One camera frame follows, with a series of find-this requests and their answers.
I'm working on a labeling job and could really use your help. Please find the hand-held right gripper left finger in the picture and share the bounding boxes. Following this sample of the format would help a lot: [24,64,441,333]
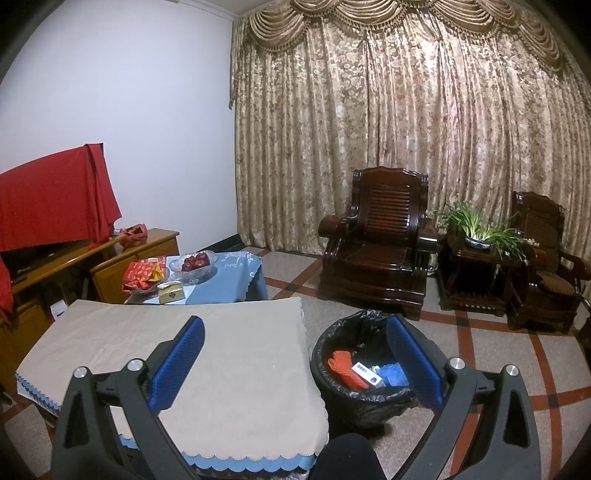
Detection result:
[51,315,206,480]

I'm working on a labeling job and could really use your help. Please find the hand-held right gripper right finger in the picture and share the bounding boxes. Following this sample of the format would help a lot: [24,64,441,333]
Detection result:
[387,314,542,480]

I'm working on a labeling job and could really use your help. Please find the blue plastic bag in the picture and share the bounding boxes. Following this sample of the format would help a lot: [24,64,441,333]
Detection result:
[373,364,409,387]

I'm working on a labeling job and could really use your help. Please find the white and blue box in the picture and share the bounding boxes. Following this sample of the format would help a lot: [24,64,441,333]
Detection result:
[352,362,386,389]

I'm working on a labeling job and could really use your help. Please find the orange foam net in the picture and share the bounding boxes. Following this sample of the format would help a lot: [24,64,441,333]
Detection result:
[328,350,372,391]

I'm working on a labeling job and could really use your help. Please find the bin with black bag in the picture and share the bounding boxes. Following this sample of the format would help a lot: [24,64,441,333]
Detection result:
[310,310,419,428]

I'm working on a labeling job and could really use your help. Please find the table with beige cloth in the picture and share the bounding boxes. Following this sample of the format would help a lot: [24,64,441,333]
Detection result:
[16,296,329,472]

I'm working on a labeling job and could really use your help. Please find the glass dish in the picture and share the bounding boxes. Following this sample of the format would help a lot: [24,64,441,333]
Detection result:
[124,281,162,305]

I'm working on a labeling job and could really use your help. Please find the glass fruit bowl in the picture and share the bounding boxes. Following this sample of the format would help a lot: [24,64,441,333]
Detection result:
[168,250,219,284]

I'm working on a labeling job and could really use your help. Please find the red snack bag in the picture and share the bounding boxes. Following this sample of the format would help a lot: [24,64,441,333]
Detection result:
[122,258,168,292]

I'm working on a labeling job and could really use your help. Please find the dark wooden side table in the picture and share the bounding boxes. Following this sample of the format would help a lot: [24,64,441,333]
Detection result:
[436,231,522,317]

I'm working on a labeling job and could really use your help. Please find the blue tablecloth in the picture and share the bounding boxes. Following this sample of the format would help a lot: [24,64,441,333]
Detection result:
[166,250,269,305]

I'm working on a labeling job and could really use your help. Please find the low yellow wooden cabinet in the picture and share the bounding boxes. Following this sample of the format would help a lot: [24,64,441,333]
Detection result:
[90,228,180,305]

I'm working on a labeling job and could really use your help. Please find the dark wooden slatted armchair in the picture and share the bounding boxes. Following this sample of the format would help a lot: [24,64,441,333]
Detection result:
[318,166,438,321]

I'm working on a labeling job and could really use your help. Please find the person's leg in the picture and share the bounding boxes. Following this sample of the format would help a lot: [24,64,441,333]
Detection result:
[307,434,386,480]

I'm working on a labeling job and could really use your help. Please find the potted green plant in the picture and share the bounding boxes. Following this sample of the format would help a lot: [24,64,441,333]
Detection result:
[436,199,539,264]

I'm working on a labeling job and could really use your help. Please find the dark wooden cushioned armchair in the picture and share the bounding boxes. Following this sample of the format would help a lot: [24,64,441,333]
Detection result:
[508,191,586,335]

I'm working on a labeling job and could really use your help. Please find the wooden television cabinet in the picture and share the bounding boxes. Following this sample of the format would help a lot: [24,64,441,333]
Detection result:
[0,233,125,398]

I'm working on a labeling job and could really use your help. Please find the black television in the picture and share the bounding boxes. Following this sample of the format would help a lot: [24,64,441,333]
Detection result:
[0,237,93,287]

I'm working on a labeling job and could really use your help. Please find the dark wooden chair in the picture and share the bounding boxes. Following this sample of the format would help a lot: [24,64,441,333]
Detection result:
[575,295,591,356]

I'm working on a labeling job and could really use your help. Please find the red cloth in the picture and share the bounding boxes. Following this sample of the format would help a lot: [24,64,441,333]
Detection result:
[0,143,123,319]

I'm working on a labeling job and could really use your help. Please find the beige patterned curtain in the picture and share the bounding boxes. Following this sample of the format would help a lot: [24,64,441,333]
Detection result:
[228,0,591,278]

